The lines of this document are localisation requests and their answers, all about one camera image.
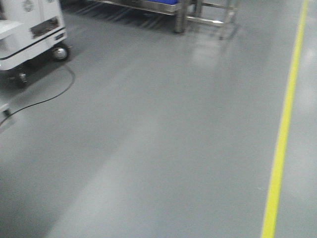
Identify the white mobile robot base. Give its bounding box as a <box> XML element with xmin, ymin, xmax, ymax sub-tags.
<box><xmin>0</xmin><ymin>0</ymin><xmax>70</xmax><ymax>88</ymax></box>

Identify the blue plastic bin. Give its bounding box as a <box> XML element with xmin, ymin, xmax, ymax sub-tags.
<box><xmin>148</xmin><ymin>0</ymin><xmax>179</xmax><ymax>5</ymax></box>

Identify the black floor cable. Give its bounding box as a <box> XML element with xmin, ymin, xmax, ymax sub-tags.
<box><xmin>0</xmin><ymin>64</ymin><xmax>76</xmax><ymax>124</ymax></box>

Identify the stainless steel cart frame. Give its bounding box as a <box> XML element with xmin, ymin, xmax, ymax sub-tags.
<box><xmin>97</xmin><ymin>0</ymin><xmax>240</xmax><ymax>40</ymax></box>

